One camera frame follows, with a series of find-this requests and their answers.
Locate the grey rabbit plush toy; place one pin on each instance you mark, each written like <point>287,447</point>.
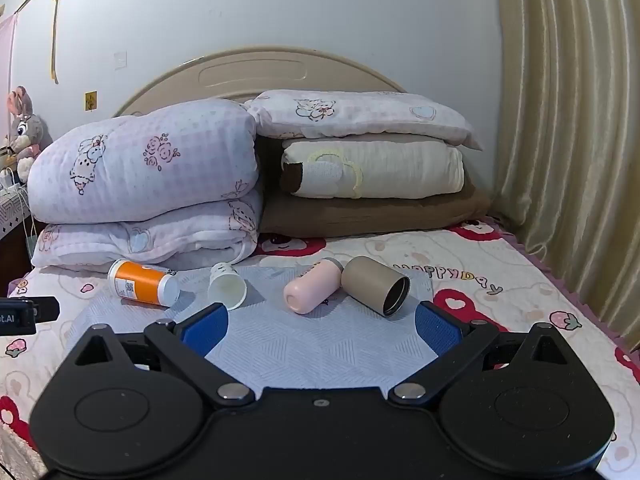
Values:
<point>25,127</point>

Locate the brown pillow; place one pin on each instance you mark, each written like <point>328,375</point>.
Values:
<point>380,212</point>

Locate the cream folded blanket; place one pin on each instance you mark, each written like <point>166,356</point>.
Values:
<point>400,167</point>

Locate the tan metal cup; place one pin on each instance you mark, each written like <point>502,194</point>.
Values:
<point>367,280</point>

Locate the folded pink checked quilt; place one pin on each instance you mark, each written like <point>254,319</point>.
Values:
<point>150,170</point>

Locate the yellow wall sticker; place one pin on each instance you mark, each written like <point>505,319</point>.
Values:
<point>90,100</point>

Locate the white wall switch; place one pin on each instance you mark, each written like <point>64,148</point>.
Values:
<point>120,60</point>

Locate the printed bed sheet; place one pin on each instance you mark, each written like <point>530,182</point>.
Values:
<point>500,272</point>

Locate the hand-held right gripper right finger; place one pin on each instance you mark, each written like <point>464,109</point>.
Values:
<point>438,331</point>

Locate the yellow ribbon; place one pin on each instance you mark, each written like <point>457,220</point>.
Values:
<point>54,35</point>

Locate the pink capsule cup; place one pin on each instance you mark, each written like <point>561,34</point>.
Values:
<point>307,290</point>

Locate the beige curtain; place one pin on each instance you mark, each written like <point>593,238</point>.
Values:
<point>570,135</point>

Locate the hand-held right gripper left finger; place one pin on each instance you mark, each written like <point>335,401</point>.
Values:
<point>204,329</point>

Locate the white paper cup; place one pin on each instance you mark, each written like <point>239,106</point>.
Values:
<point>226,286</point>

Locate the orange and white bottle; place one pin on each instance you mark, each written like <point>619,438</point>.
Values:
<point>142,280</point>

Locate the nightstand with patterned cover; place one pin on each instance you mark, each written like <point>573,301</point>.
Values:
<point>10,210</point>

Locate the pink hanging cloth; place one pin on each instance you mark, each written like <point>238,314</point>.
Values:
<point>6,70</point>

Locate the grey patterned mat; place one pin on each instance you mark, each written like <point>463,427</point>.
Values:
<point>310,345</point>

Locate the pink checked pillow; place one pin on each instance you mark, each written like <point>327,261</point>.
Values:
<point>360,112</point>

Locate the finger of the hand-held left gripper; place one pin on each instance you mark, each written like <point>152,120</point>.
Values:
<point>47,309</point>

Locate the beige bed headboard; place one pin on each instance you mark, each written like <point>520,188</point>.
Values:
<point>250,72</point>

